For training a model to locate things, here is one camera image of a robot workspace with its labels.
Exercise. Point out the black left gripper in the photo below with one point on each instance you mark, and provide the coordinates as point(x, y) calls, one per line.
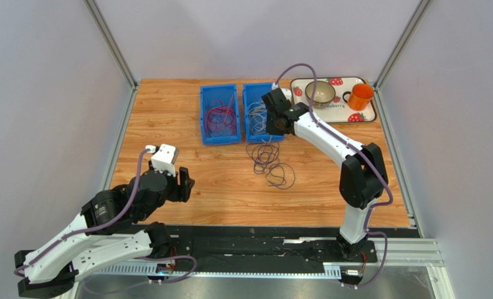
point(184, 190)

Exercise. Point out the slotted cable duct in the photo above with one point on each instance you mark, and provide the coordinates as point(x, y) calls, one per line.
point(327, 271)

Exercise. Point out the aluminium frame post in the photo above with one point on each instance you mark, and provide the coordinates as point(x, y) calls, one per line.
point(410, 28)
point(107, 35)

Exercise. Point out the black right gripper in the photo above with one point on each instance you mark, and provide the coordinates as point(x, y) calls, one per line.
point(274, 109)

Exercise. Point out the blue plastic bin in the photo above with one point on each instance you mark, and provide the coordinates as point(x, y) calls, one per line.
point(255, 113)
point(219, 115)

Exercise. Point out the beige ceramic bowl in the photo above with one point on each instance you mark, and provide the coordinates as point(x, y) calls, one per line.
point(321, 93)

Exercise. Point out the strawberry print tray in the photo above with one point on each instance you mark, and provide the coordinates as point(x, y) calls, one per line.
point(337, 111)

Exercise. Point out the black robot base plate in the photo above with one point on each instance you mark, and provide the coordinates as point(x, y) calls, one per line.
point(263, 248)

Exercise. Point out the right aluminium frame post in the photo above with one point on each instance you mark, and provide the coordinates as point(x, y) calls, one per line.
point(410, 28)

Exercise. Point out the orange mug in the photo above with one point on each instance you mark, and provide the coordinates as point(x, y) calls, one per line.
point(359, 97)

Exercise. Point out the right blue plastic bin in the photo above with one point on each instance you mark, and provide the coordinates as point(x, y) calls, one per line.
point(255, 113)

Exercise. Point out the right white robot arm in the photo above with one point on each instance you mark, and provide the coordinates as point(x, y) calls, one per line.
point(363, 177)

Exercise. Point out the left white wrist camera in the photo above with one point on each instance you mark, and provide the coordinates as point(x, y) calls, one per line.
point(163, 159)

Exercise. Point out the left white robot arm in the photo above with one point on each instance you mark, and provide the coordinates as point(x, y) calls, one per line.
point(75, 253)

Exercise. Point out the left blue plastic bin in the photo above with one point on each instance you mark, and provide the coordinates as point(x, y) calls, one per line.
point(219, 115)

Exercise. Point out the left aluminium frame post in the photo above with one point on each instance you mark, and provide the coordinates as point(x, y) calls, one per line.
point(107, 35)

